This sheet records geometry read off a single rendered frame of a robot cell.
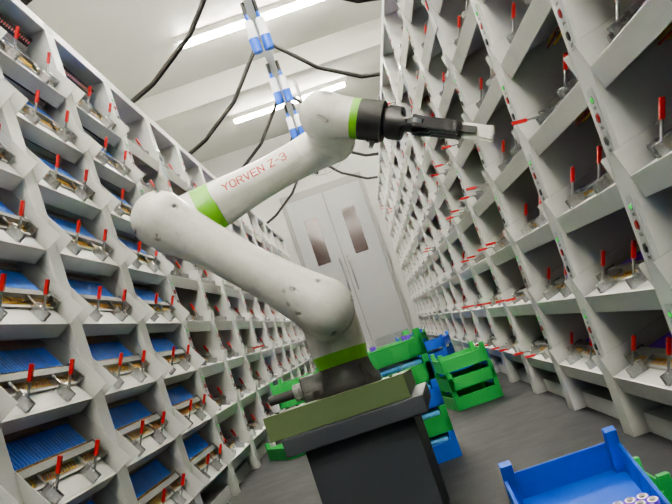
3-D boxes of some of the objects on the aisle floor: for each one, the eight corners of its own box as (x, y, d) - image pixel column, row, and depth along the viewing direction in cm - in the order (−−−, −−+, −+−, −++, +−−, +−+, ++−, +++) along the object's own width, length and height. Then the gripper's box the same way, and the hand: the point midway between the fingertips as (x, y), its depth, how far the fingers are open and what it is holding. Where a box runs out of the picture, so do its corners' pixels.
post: (634, 437, 235) (386, -254, 250) (624, 432, 245) (386, -233, 259) (714, 410, 235) (461, -280, 249) (701, 407, 245) (458, -258, 259)
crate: (367, 489, 289) (358, 463, 290) (359, 482, 309) (350, 457, 310) (462, 455, 293) (453, 429, 294) (448, 449, 313) (439, 425, 313)
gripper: (388, 144, 227) (492, 157, 222) (378, 131, 211) (489, 144, 206) (393, 112, 227) (497, 124, 222) (383, 97, 211) (494, 109, 207)
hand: (478, 132), depth 215 cm, fingers open, 3 cm apart
